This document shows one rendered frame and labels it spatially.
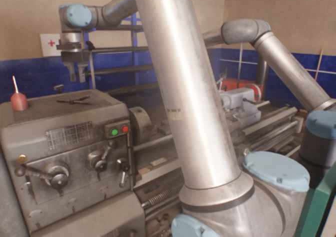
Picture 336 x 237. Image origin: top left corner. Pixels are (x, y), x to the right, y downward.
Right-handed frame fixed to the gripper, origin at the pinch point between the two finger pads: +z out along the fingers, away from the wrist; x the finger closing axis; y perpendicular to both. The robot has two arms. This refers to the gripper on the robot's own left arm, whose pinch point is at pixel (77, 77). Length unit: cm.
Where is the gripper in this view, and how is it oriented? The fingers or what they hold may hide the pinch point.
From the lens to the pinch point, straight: 117.4
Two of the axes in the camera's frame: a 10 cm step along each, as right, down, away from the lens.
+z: 0.0, 9.4, 3.3
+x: -9.5, -1.0, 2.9
